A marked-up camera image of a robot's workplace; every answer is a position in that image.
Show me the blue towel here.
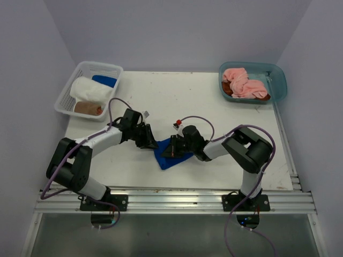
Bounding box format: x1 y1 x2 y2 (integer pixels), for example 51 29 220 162
92 75 117 88
154 139 193 170

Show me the teal plastic tub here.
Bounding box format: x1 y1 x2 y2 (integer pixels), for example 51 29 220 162
219 62 287 104

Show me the white plastic mesh basket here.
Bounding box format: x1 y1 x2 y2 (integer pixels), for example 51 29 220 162
54 61 123 122

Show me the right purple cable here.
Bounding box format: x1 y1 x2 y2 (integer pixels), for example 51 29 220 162
179 115 277 257

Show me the blue rolled towel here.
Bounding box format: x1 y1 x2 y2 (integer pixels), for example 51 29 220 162
92 75 117 88

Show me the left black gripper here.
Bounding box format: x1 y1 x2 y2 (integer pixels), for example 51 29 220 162
131 123 158 149

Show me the white rolled towel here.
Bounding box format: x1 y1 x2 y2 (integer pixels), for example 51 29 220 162
70 77 113 105

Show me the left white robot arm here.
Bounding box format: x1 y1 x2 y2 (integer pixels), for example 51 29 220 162
41 108 158 211

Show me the orange brown patterned towel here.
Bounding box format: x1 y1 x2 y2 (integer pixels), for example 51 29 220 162
73 101 103 116

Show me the pink crumpled towel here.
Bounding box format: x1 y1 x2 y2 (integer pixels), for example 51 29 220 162
222 68 269 100

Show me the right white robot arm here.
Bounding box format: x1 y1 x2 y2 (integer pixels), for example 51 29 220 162
154 125 275 211

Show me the aluminium mounting rail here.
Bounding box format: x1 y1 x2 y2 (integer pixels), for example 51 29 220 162
34 187 317 215

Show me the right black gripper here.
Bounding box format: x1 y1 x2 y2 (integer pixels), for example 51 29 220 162
161 134 196 157

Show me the dark red towel in tub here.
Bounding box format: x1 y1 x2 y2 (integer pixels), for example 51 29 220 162
221 81 271 101

